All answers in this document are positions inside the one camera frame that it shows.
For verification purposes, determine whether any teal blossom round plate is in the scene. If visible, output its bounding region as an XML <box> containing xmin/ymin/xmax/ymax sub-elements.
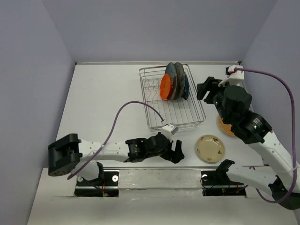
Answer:
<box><xmin>165</xmin><ymin>62</ymin><xmax>178</xmax><ymax>100</ymax></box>

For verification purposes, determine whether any woven tan round plate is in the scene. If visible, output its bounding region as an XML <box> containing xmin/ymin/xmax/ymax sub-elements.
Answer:
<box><xmin>217</xmin><ymin>116</ymin><xmax>236</xmax><ymax>137</ymax></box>

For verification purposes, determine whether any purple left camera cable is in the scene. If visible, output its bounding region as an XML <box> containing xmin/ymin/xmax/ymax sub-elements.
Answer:
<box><xmin>67</xmin><ymin>101</ymin><xmax>166</xmax><ymax>180</ymax></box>

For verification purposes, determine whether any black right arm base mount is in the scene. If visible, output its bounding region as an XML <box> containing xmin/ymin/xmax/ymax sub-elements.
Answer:
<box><xmin>200</xmin><ymin>159</ymin><xmax>247</xmax><ymax>197</ymax></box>

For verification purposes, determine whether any wire metal dish rack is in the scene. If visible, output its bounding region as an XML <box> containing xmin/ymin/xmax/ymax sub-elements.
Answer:
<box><xmin>139</xmin><ymin>63</ymin><xmax>206</xmax><ymax>129</ymax></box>

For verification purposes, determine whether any purple camera cable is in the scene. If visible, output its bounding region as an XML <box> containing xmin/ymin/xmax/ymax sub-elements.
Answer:
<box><xmin>234</xmin><ymin>67</ymin><xmax>296</xmax><ymax>203</ymax></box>
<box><xmin>67</xmin><ymin>101</ymin><xmax>166</xmax><ymax>180</ymax></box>

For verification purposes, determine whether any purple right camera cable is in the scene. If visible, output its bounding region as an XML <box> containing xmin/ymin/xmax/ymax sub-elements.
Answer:
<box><xmin>234</xmin><ymin>67</ymin><xmax>296</xmax><ymax>203</ymax></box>

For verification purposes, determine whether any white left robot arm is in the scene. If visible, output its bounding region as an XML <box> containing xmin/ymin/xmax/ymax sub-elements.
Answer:
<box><xmin>48</xmin><ymin>133</ymin><xmax>185</xmax><ymax>185</ymax></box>

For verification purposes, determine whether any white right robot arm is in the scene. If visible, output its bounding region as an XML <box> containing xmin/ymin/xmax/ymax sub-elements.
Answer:
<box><xmin>196</xmin><ymin>77</ymin><xmax>300</xmax><ymax>210</ymax></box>

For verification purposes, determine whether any cream floral plate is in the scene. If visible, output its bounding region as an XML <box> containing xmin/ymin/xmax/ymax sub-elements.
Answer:
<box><xmin>195</xmin><ymin>135</ymin><xmax>225</xmax><ymax>164</ymax></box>

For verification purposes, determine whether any orange plate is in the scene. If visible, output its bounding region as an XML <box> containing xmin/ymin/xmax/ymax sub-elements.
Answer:
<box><xmin>159</xmin><ymin>74</ymin><xmax>173</xmax><ymax>100</ymax></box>

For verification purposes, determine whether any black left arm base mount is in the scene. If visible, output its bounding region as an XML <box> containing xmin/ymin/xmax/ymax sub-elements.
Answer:
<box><xmin>74</xmin><ymin>170</ymin><xmax>119</xmax><ymax>198</ymax></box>

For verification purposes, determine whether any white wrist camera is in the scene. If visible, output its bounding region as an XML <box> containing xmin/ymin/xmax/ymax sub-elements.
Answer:
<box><xmin>218</xmin><ymin>65</ymin><xmax>245</xmax><ymax>87</ymax></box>
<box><xmin>161</xmin><ymin>123</ymin><xmax>179</xmax><ymax>141</ymax></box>

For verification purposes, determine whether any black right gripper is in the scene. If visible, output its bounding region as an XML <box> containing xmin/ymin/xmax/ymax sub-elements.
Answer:
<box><xmin>196</xmin><ymin>75</ymin><xmax>235</xmax><ymax>123</ymax></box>

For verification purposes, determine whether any dark blue leaf plate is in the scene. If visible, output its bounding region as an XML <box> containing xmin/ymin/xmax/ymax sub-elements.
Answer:
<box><xmin>181</xmin><ymin>74</ymin><xmax>190</xmax><ymax>100</ymax></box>

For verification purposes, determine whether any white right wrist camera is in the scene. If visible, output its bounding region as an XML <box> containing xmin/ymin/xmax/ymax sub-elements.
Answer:
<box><xmin>218</xmin><ymin>65</ymin><xmax>245</xmax><ymax>87</ymax></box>

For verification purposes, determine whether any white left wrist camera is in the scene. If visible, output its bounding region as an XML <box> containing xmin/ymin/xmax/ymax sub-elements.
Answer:
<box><xmin>161</xmin><ymin>123</ymin><xmax>179</xmax><ymax>141</ymax></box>

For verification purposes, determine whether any grey deer pattern plate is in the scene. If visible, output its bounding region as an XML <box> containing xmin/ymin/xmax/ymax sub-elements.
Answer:
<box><xmin>174</xmin><ymin>62</ymin><xmax>185</xmax><ymax>100</ymax></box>

